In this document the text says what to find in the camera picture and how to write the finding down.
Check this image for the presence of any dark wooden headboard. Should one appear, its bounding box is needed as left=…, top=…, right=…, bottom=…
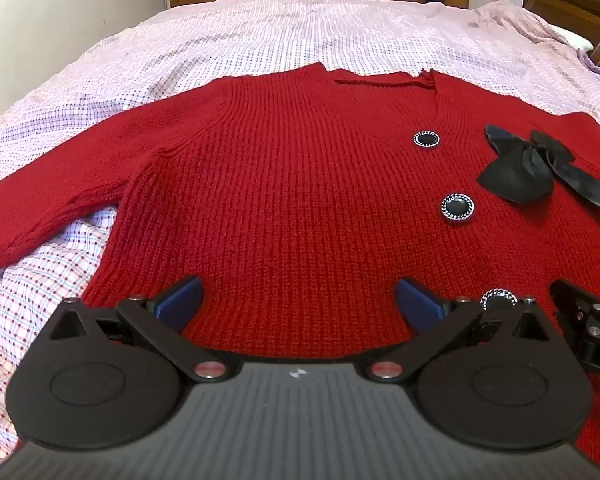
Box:
left=522, top=0, right=600, bottom=68

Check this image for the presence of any pink checked bed sheet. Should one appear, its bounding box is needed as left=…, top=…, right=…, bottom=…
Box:
left=0, top=0, right=600, bottom=461

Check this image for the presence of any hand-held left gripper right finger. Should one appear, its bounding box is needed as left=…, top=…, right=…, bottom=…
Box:
left=364, top=277, right=552, bottom=382

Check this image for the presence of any red knit cardigan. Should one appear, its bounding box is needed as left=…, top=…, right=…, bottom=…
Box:
left=0, top=62, right=600, bottom=462

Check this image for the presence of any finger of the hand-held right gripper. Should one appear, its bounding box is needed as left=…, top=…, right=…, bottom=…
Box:
left=550, top=280, right=600, bottom=332

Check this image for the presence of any white pillow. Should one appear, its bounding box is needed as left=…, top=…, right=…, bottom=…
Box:
left=550, top=25, right=594, bottom=52

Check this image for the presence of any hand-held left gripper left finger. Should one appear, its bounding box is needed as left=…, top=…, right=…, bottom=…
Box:
left=49, top=275, right=229, bottom=384

